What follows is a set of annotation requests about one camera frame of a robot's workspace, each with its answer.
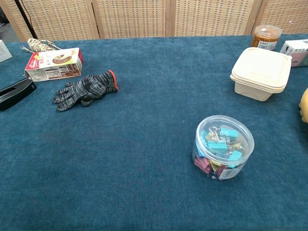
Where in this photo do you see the clear tub of binder clips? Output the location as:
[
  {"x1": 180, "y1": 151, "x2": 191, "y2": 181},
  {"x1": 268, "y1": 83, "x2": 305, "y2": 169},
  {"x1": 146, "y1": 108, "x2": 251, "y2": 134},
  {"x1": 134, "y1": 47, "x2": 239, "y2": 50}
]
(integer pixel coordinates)
[{"x1": 192, "y1": 115, "x2": 255, "y2": 181}]

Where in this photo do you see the white pink tissue box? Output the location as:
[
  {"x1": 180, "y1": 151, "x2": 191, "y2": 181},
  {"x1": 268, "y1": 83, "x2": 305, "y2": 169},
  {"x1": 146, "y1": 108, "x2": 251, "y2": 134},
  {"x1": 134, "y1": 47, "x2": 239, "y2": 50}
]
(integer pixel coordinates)
[{"x1": 280, "y1": 39, "x2": 308, "y2": 68}]

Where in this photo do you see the cream square lidded container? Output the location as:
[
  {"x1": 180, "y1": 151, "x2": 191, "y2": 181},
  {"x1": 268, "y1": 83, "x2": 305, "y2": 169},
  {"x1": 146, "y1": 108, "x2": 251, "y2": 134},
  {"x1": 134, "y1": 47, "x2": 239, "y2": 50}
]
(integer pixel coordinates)
[{"x1": 230, "y1": 47, "x2": 293, "y2": 102}]

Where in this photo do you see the blue table cloth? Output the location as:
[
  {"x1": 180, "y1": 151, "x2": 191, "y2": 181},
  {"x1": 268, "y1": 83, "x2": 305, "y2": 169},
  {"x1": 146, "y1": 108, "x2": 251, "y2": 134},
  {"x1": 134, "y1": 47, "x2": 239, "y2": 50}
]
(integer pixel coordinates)
[{"x1": 0, "y1": 34, "x2": 308, "y2": 231}]

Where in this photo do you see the black stapler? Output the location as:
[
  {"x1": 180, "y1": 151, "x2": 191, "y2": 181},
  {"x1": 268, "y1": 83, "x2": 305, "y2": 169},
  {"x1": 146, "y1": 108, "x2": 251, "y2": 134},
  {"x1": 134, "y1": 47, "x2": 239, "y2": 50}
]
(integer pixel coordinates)
[{"x1": 0, "y1": 78, "x2": 38, "y2": 112}]

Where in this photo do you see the yellow rounded object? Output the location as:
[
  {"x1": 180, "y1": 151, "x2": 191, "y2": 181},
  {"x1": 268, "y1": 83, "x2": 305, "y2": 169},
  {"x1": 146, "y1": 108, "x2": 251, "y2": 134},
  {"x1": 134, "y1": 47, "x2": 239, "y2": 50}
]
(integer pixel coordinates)
[{"x1": 298, "y1": 88, "x2": 308, "y2": 124}]

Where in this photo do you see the twisted rope bundle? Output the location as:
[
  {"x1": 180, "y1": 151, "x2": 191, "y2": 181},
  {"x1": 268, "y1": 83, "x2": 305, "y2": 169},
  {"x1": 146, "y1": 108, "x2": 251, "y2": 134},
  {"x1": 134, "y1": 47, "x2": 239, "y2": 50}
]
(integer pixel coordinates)
[{"x1": 20, "y1": 38, "x2": 62, "y2": 53}]

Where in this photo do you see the red white food box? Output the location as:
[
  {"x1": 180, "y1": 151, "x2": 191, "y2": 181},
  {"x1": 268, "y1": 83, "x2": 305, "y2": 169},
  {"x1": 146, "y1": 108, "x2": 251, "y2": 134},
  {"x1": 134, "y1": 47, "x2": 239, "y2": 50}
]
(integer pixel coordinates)
[{"x1": 25, "y1": 47, "x2": 84, "y2": 82}]

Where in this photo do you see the woven wicker folding screen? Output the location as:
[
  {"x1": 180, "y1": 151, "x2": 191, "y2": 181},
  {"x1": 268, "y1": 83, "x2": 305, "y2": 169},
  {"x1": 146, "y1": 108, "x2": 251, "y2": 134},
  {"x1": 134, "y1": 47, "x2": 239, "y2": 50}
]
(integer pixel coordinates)
[{"x1": 0, "y1": 0, "x2": 308, "y2": 42}]

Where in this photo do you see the black stand pole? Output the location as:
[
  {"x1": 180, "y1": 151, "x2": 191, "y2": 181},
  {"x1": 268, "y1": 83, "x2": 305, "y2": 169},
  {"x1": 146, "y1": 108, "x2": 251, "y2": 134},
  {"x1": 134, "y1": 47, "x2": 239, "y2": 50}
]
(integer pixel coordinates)
[{"x1": 13, "y1": 0, "x2": 39, "y2": 39}]

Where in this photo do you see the clear jar of brown snacks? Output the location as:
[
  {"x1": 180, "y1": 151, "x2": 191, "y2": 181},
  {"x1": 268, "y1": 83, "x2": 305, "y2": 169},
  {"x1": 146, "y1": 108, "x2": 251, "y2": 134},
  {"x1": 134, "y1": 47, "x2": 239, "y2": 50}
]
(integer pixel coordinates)
[{"x1": 250, "y1": 24, "x2": 283, "y2": 51}]

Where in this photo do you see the black grey knit glove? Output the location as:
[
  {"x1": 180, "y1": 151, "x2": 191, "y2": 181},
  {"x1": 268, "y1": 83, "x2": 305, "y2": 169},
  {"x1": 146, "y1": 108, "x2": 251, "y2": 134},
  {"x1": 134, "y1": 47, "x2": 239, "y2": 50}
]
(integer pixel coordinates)
[{"x1": 51, "y1": 70, "x2": 119, "y2": 112}]

